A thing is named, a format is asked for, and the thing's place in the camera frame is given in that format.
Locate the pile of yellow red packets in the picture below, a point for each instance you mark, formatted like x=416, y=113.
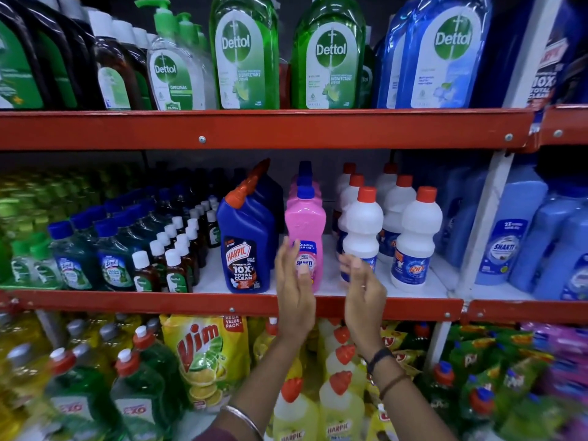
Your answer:
x=402, y=344

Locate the person's left thumb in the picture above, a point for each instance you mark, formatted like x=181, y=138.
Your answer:
x=305, y=276

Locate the dark bottle green label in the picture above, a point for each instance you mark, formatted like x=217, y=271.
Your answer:
x=59, y=64
x=85, y=45
x=18, y=64

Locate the group of white red-capped bottles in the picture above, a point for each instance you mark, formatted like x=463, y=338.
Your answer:
x=415, y=234

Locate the clear green pump bottle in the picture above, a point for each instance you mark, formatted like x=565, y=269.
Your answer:
x=174, y=78
x=204, y=55

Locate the pink cleaner bottle blue cap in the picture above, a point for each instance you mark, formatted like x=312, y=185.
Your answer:
x=305, y=167
x=305, y=181
x=305, y=225

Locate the maroon sleeve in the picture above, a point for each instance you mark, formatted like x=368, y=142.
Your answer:
x=220, y=435

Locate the group of yellow dish bottles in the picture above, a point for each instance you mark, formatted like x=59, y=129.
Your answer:
x=27, y=353

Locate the long red shelf rail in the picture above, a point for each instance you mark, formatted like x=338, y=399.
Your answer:
x=275, y=129
x=206, y=305

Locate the green dish bottle red cap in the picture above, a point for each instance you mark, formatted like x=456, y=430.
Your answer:
x=138, y=399
x=163, y=358
x=78, y=399

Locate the person's right thumb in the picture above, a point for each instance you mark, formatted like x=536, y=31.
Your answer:
x=345, y=270

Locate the person's left hand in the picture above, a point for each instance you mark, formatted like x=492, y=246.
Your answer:
x=296, y=307

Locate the person's left forearm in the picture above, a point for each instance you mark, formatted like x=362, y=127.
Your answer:
x=268, y=385

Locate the pile of pink pouches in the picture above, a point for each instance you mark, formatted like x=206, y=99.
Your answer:
x=565, y=358

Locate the group of teal blue-capped bottles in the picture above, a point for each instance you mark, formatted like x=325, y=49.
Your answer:
x=110, y=252

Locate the blue toilet cleaner bottle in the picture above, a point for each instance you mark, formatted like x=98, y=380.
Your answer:
x=246, y=243

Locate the yellow dish liquid pouch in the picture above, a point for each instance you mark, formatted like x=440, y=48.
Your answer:
x=206, y=358

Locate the green disinfectant bottle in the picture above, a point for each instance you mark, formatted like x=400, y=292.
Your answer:
x=246, y=55
x=328, y=59

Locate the short red shelf rail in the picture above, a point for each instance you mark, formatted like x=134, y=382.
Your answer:
x=528, y=312
x=565, y=126

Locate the person's right hand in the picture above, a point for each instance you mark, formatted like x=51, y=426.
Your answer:
x=365, y=312

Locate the silver bangle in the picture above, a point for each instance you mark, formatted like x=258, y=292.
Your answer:
x=243, y=417

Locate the light blue cleaner bottle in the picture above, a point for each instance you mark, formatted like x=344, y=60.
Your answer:
x=510, y=234
x=546, y=243
x=457, y=215
x=569, y=266

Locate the group of lime green bottles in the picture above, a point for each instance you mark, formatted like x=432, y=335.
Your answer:
x=41, y=197

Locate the brown thread wristband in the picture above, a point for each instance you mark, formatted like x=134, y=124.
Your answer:
x=393, y=385

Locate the dark blue cleaner bottle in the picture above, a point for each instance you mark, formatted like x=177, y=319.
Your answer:
x=562, y=55

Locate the blue disinfectant bottle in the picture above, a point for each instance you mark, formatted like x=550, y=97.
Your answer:
x=450, y=59
x=388, y=64

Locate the clear bottle green cap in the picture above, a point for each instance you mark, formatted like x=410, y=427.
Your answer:
x=46, y=268
x=20, y=266

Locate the large brown bottle white cap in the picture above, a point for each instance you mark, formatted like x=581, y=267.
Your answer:
x=112, y=73
x=140, y=64

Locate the person's right forearm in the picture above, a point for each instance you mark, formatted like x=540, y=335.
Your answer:
x=409, y=404

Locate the pile of green spout pouches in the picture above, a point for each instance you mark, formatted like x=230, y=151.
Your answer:
x=496, y=376

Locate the black thread wristband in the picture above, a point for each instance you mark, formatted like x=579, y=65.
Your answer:
x=379, y=359

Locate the yellow toilet cleaner bottle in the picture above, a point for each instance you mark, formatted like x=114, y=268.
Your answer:
x=337, y=332
x=342, y=413
x=342, y=360
x=294, y=417
x=268, y=344

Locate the group of small brown bottles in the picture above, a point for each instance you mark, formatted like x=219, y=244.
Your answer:
x=177, y=252

